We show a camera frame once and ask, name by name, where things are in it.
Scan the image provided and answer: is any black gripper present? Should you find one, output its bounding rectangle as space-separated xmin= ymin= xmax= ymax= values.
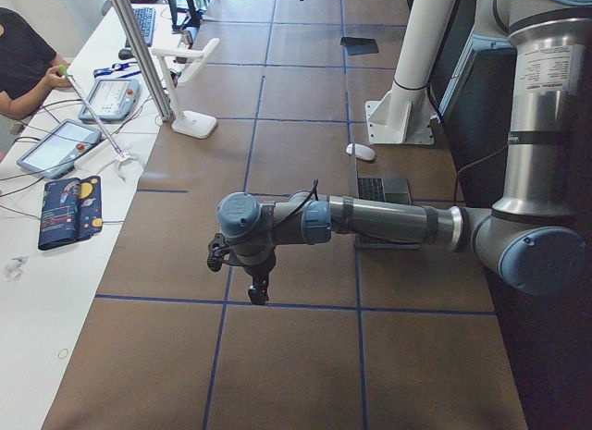
xmin=243 ymin=252 xmax=277 ymax=305

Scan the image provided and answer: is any grey laptop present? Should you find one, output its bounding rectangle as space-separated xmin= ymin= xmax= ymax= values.
xmin=350 ymin=159 xmax=420 ymax=250

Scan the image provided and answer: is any white computer mouse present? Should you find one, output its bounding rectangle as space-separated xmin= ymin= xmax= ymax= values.
xmin=345 ymin=143 xmax=376 ymax=162

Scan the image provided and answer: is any black mouse pad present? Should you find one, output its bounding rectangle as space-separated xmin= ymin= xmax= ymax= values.
xmin=340 ymin=36 xmax=379 ymax=56

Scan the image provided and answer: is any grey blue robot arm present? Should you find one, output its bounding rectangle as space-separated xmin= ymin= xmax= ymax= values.
xmin=207 ymin=0 xmax=591 ymax=305

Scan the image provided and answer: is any white desk lamp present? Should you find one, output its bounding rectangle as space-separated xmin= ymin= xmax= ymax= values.
xmin=151 ymin=37 xmax=221 ymax=140

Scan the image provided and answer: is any black desk mouse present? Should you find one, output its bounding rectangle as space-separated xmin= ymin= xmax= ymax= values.
xmin=117 ymin=47 xmax=135 ymax=60

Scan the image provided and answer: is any reacher grabber stick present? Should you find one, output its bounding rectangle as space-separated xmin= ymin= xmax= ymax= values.
xmin=58 ymin=65 xmax=145 ymax=180

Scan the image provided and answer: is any dark space pattern pouch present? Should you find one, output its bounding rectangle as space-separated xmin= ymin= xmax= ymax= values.
xmin=38 ymin=176 xmax=103 ymax=251

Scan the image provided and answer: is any blue teach pendant far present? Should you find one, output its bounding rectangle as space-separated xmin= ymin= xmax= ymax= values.
xmin=87 ymin=79 xmax=140 ymax=122

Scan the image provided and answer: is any blue teach pendant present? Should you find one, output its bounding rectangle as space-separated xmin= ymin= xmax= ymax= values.
xmin=17 ymin=119 xmax=102 ymax=179
xmin=87 ymin=79 xmax=140 ymax=122

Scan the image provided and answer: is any blue teach pendant near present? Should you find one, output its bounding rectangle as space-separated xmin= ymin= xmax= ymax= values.
xmin=17 ymin=119 xmax=102 ymax=179

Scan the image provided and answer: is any black monitor stand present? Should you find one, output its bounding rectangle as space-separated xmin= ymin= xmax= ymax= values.
xmin=166 ymin=0 xmax=202 ymax=33

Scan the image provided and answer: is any black keyboard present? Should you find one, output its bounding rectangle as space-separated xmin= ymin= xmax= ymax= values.
xmin=133 ymin=7 xmax=156 ymax=46

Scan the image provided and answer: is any person in black shirt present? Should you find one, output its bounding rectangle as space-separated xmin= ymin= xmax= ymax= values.
xmin=1 ymin=7 xmax=70 ymax=120

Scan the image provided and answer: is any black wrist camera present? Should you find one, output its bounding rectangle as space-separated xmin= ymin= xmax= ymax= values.
xmin=206 ymin=233 xmax=231 ymax=272

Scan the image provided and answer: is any white mounting post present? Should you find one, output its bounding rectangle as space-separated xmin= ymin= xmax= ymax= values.
xmin=365 ymin=0 xmax=456 ymax=145

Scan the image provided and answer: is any blue lanyard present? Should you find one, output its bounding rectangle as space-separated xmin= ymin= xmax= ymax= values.
xmin=92 ymin=62 xmax=142 ymax=79

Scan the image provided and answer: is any aluminium frame post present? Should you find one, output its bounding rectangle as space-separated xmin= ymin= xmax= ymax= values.
xmin=109 ymin=0 xmax=173 ymax=123

